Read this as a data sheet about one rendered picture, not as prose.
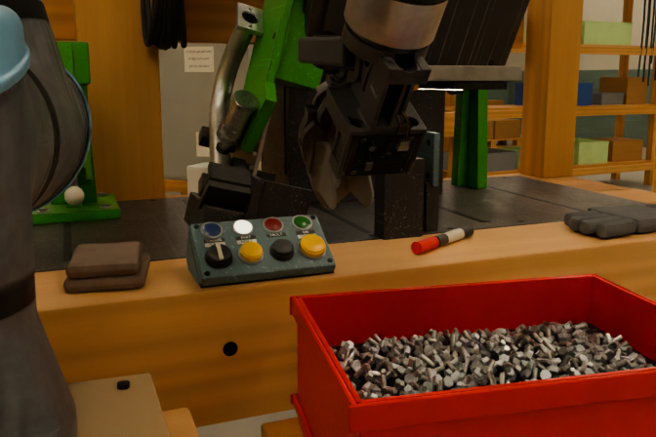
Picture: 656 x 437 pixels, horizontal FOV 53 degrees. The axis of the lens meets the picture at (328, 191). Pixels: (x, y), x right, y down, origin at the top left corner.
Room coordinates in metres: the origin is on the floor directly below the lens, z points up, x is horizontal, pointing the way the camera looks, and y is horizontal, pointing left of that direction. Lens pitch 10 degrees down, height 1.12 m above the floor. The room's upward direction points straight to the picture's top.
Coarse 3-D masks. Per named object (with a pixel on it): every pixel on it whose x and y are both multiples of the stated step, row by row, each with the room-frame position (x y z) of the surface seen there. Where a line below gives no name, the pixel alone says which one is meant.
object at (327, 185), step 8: (320, 144) 0.61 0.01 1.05; (328, 144) 0.61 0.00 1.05; (320, 152) 0.62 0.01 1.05; (328, 152) 0.61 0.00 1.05; (320, 160) 0.62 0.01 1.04; (328, 160) 0.61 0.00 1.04; (320, 168) 0.63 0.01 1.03; (328, 168) 0.61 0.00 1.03; (312, 176) 0.63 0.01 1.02; (320, 176) 0.63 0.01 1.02; (328, 176) 0.61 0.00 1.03; (312, 184) 0.64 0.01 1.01; (320, 184) 0.63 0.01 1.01; (328, 184) 0.61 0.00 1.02; (320, 192) 0.63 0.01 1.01; (328, 192) 0.61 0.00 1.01; (336, 192) 0.60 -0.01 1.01; (320, 200) 0.66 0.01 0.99; (328, 200) 0.61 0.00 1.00; (336, 200) 0.60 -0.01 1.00
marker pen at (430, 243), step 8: (448, 232) 0.84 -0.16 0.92; (456, 232) 0.85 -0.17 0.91; (464, 232) 0.86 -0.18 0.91; (472, 232) 0.88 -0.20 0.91; (424, 240) 0.80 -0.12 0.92; (432, 240) 0.81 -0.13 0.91; (440, 240) 0.82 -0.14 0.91; (448, 240) 0.83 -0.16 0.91; (456, 240) 0.85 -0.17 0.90; (416, 248) 0.79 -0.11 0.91; (424, 248) 0.79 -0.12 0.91; (432, 248) 0.81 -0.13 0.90
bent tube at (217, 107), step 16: (240, 16) 0.99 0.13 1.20; (256, 16) 1.01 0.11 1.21; (240, 32) 1.00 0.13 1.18; (256, 32) 0.98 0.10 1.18; (240, 48) 1.02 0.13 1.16; (224, 64) 1.04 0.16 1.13; (224, 80) 1.04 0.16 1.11; (224, 96) 1.04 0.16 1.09; (224, 112) 1.02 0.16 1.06; (224, 160) 0.94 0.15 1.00
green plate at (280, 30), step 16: (272, 0) 0.98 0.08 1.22; (288, 0) 0.92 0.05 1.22; (272, 16) 0.96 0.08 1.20; (288, 16) 0.92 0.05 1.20; (304, 16) 0.95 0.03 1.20; (272, 32) 0.94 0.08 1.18; (288, 32) 0.94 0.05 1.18; (304, 32) 0.95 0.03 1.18; (256, 48) 1.01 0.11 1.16; (272, 48) 0.92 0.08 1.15; (288, 48) 0.94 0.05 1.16; (256, 64) 0.98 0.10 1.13; (272, 64) 0.92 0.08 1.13; (288, 64) 0.94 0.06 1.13; (304, 64) 0.95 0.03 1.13; (256, 80) 0.96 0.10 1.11; (272, 80) 0.92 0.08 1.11; (288, 80) 0.94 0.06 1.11; (304, 80) 0.95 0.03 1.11; (320, 80) 0.95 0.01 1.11
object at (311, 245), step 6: (312, 234) 0.72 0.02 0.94; (306, 240) 0.71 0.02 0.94; (312, 240) 0.71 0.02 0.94; (318, 240) 0.71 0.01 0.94; (300, 246) 0.71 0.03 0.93; (306, 246) 0.70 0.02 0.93; (312, 246) 0.71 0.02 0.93; (318, 246) 0.71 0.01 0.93; (324, 246) 0.71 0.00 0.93; (306, 252) 0.70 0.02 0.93; (312, 252) 0.70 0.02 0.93; (318, 252) 0.70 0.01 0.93
